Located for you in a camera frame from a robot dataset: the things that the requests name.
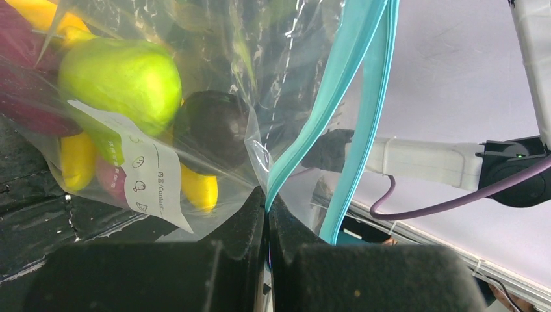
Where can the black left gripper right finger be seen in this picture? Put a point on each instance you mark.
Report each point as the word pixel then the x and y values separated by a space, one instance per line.
pixel 309 274

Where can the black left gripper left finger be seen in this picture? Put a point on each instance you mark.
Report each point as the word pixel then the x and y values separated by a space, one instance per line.
pixel 224 271

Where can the dark brown toy plum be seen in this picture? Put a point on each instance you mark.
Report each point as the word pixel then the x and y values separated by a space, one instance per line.
pixel 209 131

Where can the clear zip top bag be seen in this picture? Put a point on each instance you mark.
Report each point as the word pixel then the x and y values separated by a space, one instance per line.
pixel 313 73

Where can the yellow toy banana front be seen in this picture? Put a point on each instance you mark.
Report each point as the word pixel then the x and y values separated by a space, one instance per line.
pixel 78 161

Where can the yellow toy banana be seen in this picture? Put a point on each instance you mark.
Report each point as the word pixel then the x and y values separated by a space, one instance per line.
pixel 45 16
pixel 78 161

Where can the green toy pear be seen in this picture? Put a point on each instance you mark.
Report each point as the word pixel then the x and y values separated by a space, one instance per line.
pixel 134 78

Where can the pink toy peach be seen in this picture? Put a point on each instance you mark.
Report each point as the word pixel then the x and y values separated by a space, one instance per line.
pixel 111 180

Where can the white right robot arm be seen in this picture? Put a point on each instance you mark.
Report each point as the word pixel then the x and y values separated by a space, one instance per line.
pixel 515 173

